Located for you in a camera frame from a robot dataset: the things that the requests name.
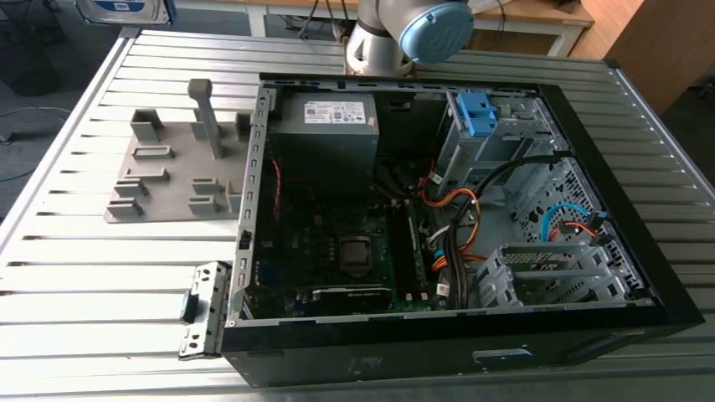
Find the hard disk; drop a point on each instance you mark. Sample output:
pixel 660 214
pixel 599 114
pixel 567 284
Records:
pixel 122 10

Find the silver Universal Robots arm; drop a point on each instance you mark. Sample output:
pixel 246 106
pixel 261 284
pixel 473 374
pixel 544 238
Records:
pixel 380 46

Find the silver disk bay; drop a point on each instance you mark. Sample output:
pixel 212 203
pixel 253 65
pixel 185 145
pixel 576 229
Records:
pixel 559 274

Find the grey power supply unit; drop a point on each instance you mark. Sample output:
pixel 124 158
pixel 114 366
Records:
pixel 324 159

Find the CPU socket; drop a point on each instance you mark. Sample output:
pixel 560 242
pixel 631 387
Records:
pixel 355 253

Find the black RAM stick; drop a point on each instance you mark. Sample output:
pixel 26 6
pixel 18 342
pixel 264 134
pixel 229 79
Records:
pixel 399 251
pixel 417 251

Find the green motherboard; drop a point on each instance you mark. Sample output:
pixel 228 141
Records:
pixel 312 251

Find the black graphics card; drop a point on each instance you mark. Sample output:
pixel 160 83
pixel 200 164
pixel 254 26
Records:
pixel 357 297

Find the silver drive cage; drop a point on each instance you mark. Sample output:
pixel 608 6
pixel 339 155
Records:
pixel 503 146

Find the blue plastic drive latch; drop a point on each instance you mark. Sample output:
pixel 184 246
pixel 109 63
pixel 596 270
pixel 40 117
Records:
pixel 475 113

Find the grey parts rack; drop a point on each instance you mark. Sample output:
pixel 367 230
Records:
pixel 166 197

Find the black open PC case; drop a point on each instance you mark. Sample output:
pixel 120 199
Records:
pixel 391 356

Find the black chair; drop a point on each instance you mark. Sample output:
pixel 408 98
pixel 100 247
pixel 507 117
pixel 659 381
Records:
pixel 33 71

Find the wooden cabinet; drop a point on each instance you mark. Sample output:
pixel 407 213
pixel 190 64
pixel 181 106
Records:
pixel 659 42

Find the silver slot cover bracket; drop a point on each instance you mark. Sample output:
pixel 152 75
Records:
pixel 209 301

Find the wooden desk with white frame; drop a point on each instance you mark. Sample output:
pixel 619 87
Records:
pixel 559 17

